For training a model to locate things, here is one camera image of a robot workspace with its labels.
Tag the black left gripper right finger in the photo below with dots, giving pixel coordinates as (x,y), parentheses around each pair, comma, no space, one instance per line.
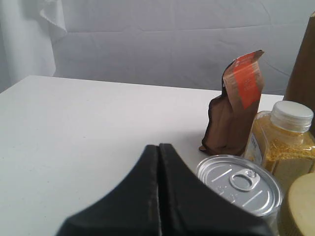
(187,207)

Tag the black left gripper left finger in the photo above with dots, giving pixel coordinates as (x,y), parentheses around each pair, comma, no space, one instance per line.
(130,209)

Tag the brown paper shopping bag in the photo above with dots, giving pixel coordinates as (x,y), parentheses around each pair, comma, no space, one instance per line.
(301,84)

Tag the silver pull-tab tin can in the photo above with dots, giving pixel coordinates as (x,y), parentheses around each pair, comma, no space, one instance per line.
(244,184)

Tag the brown pouch with orange label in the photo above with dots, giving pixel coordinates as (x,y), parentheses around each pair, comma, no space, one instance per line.
(231,114)

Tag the clear jar with gold lid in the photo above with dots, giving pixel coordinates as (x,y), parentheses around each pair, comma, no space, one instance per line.
(297,215)

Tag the yellow grain plastic bottle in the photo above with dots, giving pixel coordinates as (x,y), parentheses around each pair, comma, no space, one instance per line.
(281,142)

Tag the white backdrop cloth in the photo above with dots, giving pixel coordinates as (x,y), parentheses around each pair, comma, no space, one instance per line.
(176,43)

